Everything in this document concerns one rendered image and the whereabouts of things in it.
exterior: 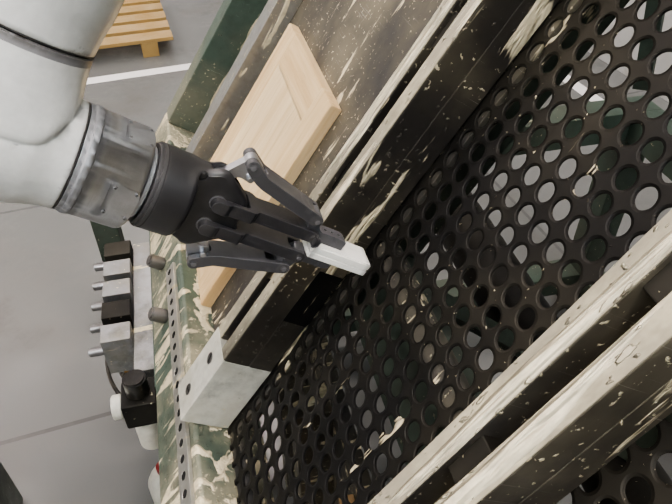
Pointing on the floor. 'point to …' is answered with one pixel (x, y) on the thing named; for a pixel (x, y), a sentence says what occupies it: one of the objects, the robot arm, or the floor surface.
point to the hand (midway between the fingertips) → (336, 252)
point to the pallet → (139, 27)
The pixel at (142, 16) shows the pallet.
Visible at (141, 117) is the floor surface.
